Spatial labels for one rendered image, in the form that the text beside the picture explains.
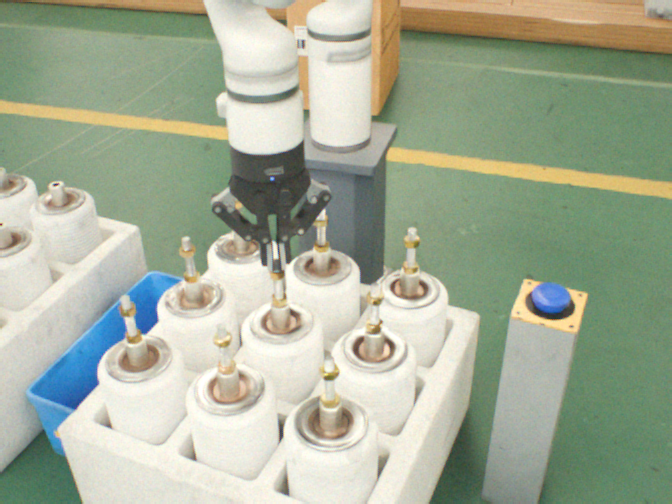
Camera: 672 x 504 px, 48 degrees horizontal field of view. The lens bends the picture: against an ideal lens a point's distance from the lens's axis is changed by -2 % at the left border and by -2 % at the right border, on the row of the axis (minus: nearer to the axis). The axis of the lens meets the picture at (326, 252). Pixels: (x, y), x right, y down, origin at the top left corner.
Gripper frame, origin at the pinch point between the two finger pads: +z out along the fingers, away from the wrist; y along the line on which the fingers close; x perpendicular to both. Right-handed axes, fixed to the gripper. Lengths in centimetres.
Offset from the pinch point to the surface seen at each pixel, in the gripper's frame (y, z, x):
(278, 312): -0.2, 7.6, -1.2
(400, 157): 35, 35, 82
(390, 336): 12.0, 9.8, -5.2
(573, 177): 71, 35, 66
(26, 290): -33.9, 15.7, 19.8
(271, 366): -1.7, 12.6, -4.5
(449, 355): 20.5, 17.2, -2.0
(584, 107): 89, 36, 99
